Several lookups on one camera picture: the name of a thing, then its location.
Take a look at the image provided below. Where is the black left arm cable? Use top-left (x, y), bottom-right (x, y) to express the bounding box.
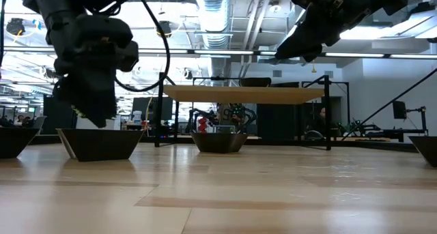
top-left (0, 0), bottom-right (9, 80)

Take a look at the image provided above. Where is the person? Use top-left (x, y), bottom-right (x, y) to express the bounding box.
top-left (14, 114), bottom-right (33, 128)
top-left (312, 106), bottom-right (330, 136)
top-left (214, 102), bottom-right (247, 134)

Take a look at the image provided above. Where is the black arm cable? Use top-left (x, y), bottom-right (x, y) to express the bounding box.
top-left (0, 0), bottom-right (9, 80)
top-left (341, 68), bottom-right (437, 142)

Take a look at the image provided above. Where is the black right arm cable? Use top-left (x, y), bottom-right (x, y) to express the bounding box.
top-left (341, 68), bottom-right (437, 142)

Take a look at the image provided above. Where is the black monitor on arm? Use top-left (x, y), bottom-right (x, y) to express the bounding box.
top-left (391, 100), bottom-right (428, 132)

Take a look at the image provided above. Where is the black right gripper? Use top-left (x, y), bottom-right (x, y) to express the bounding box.
top-left (274, 0), bottom-right (375, 63)

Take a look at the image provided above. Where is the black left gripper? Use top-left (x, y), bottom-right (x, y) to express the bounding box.
top-left (51, 14), bottom-right (140, 129)

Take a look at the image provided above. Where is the black wavy square mini plate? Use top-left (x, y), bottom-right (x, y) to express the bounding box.
top-left (56, 127), bottom-right (145, 163)
top-left (0, 126), bottom-right (41, 159)
top-left (190, 132), bottom-right (249, 154)
top-left (408, 134), bottom-right (437, 169)

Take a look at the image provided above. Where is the black background rig frame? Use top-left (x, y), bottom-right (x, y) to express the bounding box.
top-left (192, 76), bottom-right (244, 90)
top-left (301, 80), bottom-right (351, 132)

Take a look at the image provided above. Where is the black teardrop mini plate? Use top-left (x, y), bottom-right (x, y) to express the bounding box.
top-left (272, 82), bottom-right (302, 89)

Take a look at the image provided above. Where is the wooden shelf with black legs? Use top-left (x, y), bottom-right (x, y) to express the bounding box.
top-left (154, 71), bottom-right (333, 152)

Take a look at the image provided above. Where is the long ceiling light strip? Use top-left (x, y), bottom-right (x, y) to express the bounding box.
top-left (0, 46), bottom-right (437, 59)

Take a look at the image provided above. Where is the background robot table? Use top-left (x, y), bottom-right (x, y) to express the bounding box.
top-left (351, 113), bottom-right (429, 143)

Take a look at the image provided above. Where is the black left camera cable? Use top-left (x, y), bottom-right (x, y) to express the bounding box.
top-left (114, 0), bottom-right (171, 93)

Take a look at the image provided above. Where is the black round ceiling fixture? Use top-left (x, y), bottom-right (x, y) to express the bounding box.
top-left (156, 20), bottom-right (173, 40)
top-left (5, 17), bottom-right (27, 36)

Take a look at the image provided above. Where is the black cabinet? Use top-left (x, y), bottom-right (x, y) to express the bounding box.
top-left (255, 96), bottom-right (342, 141)
top-left (42, 96), bottom-right (79, 135)

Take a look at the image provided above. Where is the black leaf-shaped mini plate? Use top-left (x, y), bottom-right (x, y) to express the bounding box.
top-left (238, 77), bottom-right (273, 88)

